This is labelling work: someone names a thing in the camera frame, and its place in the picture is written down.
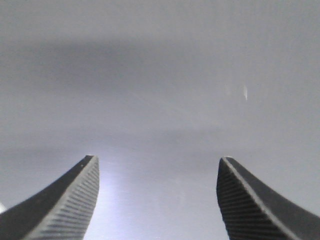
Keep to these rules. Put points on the open fridge door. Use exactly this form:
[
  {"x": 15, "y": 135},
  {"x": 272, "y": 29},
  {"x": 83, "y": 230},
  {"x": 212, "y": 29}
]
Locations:
[{"x": 159, "y": 91}]

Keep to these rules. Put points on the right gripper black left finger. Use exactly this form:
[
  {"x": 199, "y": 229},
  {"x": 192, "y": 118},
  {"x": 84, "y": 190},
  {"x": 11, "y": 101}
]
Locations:
[{"x": 61, "y": 211}]

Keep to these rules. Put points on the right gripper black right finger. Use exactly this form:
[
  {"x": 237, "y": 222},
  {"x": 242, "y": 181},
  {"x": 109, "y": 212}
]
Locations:
[{"x": 251, "y": 210}]

